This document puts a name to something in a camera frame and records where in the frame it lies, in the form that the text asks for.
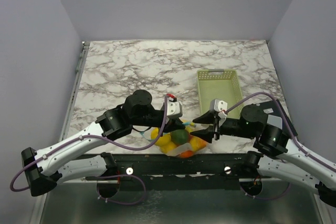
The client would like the left aluminium side rail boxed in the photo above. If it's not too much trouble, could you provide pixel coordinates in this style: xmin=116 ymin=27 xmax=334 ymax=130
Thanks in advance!
xmin=58 ymin=41 xmax=90 ymax=142

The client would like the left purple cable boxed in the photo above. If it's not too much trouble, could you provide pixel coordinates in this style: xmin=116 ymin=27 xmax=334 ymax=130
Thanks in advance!
xmin=10 ymin=95 xmax=171 ymax=206

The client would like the orange tangerine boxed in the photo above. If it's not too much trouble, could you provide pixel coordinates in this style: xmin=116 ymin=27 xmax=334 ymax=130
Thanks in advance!
xmin=179 ymin=151 xmax=194 ymax=158

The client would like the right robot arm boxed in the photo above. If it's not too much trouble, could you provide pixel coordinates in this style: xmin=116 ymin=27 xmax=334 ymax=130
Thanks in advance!
xmin=193 ymin=100 xmax=335 ymax=207

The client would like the green avocado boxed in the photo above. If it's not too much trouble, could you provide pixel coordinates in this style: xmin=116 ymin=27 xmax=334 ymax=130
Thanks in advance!
xmin=171 ymin=130 xmax=189 ymax=145

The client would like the pale green plastic basket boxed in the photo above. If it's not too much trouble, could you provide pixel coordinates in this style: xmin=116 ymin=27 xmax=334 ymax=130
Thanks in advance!
xmin=197 ymin=69 xmax=243 ymax=114

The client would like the yellow lemon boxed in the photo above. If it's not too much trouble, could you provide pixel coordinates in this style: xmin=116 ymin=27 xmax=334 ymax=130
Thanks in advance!
xmin=154 ymin=134 xmax=172 ymax=147
xmin=160 ymin=142 xmax=177 ymax=154

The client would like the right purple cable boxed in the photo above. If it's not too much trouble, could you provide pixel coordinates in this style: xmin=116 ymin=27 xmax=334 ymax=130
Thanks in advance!
xmin=225 ymin=92 xmax=336 ymax=201

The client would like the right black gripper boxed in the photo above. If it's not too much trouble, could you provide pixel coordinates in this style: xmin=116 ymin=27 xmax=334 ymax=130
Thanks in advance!
xmin=190 ymin=109 xmax=256 ymax=143

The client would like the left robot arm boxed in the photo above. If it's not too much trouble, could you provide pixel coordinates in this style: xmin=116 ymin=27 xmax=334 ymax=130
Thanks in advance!
xmin=21 ymin=90 xmax=185 ymax=197

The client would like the purple cable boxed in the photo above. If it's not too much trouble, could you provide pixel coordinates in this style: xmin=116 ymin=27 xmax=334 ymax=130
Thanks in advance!
xmin=225 ymin=92 xmax=336 ymax=201
xmin=10 ymin=95 xmax=171 ymax=206

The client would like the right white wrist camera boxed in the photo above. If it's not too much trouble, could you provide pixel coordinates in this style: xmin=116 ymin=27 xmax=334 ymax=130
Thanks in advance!
xmin=209 ymin=99 xmax=228 ymax=120

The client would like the yellow banana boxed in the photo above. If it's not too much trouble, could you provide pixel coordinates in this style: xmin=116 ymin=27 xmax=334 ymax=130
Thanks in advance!
xmin=150 ymin=128 xmax=159 ymax=140

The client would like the clear zip top bag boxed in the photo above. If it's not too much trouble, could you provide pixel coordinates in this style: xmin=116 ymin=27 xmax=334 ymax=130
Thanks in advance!
xmin=154 ymin=120 xmax=208 ymax=158

